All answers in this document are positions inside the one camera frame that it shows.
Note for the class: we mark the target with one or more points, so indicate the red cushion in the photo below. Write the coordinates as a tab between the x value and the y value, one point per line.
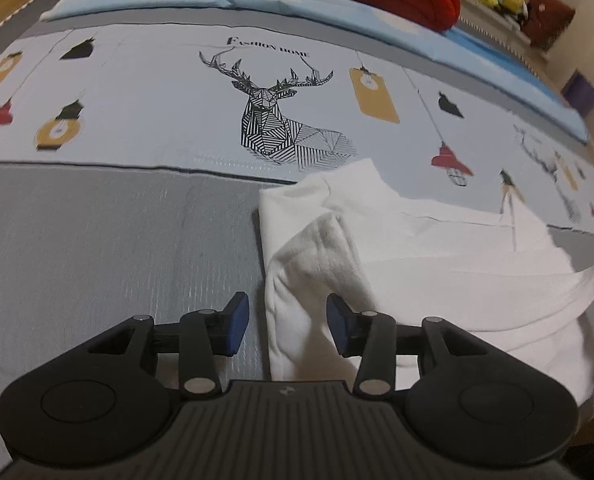
549	17

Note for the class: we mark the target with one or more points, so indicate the printed bed sheet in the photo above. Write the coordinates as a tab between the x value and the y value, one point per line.
152	110

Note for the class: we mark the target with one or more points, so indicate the light blue quilt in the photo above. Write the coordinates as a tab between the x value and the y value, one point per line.
277	5

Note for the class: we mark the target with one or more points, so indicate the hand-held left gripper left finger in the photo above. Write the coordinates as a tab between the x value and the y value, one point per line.
237	321

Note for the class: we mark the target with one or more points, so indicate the white shirt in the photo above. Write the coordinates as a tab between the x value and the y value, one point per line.
427	270

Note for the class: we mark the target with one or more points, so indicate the purple box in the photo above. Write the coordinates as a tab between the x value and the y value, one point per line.
581	92

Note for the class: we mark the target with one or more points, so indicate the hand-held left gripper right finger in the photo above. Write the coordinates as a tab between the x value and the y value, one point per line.
338	325

